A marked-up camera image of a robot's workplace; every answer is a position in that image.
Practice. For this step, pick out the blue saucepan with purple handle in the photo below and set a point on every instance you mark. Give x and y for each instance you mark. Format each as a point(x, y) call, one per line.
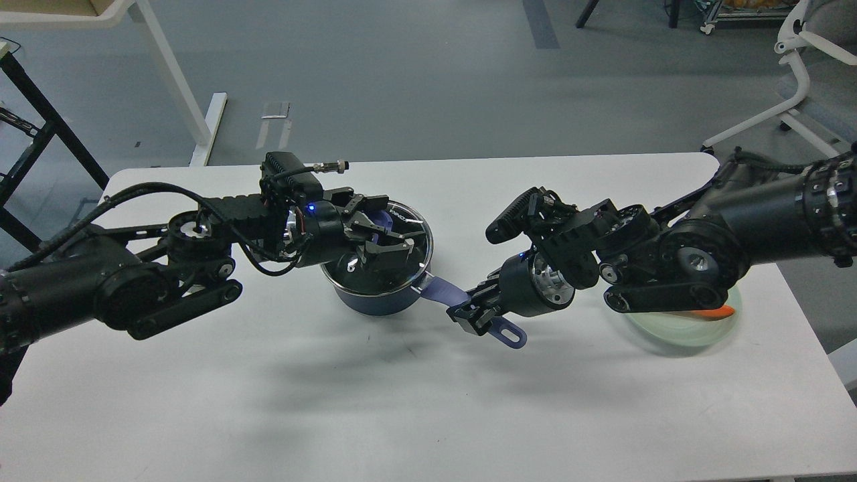
point(427, 286)

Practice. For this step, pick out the pale green plate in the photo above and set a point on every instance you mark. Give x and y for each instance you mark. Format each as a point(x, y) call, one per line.
point(686, 330)

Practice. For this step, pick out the white desk with legs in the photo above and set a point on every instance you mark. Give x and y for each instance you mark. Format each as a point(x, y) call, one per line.
point(48, 15)

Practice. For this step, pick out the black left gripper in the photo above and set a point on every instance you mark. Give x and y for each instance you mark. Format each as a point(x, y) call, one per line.
point(337, 222)

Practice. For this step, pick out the orange toy carrot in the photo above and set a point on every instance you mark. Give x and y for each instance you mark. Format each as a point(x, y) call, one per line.
point(723, 312)

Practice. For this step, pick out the black metal table frame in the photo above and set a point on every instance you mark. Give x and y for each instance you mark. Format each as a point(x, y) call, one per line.
point(53, 127)

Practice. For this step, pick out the wheeled cart in background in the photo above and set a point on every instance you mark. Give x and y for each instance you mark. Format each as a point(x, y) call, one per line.
point(740, 14)

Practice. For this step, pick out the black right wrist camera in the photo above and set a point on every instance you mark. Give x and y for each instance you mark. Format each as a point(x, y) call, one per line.
point(537, 211)

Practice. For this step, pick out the white office chair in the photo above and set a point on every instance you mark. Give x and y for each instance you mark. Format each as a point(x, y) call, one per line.
point(817, 42)

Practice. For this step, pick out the glass lid with purple knob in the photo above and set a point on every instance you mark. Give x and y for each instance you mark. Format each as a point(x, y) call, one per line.
point(391, 249)

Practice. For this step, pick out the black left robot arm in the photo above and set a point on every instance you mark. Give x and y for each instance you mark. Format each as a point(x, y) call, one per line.
point(144, 280)

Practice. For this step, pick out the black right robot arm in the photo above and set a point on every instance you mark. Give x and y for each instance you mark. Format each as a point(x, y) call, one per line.
point(683, 256)

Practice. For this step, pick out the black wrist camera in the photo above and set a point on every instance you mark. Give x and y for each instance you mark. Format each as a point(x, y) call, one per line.
point(537, 211)
point(287, 179)

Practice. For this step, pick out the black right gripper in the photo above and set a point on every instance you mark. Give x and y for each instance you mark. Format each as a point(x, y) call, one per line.
point(525, 285)

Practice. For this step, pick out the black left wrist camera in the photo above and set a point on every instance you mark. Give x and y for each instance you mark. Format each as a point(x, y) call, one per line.
point(287, 179)

